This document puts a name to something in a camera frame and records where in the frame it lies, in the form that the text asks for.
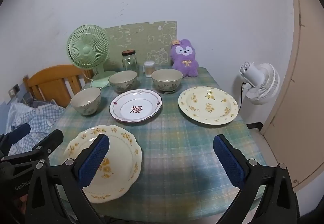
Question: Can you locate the round yellow floral plate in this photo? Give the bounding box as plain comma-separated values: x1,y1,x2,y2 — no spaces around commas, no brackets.
178,86,239,125

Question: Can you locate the green patterned wall board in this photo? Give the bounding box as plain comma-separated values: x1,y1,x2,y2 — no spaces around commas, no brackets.
104,21,178,73

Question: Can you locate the plaid tablecloth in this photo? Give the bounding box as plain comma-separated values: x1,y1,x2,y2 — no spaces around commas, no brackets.
48,66,266,214

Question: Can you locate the beige floral bowl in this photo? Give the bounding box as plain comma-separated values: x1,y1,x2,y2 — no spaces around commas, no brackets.
108,70,138,94
151,69,183,94
70,87,102,116

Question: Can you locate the green desk fan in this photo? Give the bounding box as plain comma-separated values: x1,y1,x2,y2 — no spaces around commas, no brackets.
67,25,117,88

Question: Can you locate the purple plush toy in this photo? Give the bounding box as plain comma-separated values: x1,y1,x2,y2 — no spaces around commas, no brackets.
170,39,199,78

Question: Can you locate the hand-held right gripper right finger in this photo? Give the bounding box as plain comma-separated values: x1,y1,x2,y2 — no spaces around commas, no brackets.
213,134,298,224

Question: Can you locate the beige door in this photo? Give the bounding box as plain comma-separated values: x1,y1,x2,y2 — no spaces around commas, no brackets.
261,0,324,193

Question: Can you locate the grey cloth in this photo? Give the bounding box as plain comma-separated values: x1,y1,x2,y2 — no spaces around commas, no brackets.
21,99,55,108

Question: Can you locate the wall socket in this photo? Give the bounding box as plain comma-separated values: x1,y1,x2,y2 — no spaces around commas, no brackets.
8,84,21,98

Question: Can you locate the white plate with red rim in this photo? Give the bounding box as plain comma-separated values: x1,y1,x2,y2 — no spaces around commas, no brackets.
109,89,162,123

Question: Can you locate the white clip fan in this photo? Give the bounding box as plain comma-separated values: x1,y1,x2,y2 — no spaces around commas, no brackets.
239,61,280,106

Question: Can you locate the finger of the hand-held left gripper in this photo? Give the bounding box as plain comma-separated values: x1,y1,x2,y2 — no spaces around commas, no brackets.
7,129,64,163
4,123,31,141

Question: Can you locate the cotton swab container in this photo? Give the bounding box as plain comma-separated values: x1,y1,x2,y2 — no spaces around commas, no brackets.
143,61,155,78

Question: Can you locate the blue checkered bear blanket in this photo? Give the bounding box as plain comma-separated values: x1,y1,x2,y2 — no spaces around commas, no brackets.
5,101,65,156

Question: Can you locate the wooden bed headboard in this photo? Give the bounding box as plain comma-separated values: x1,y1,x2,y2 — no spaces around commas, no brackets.
23,64,95,108

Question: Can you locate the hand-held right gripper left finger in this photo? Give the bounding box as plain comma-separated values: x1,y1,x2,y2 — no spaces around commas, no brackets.
25,133,110,224

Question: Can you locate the glass jar with brown lid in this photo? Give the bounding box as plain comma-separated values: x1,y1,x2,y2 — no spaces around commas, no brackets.
121,50,138,73

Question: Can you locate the black fan cable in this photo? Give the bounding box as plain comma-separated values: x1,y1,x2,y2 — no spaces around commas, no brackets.
239,83,250,117

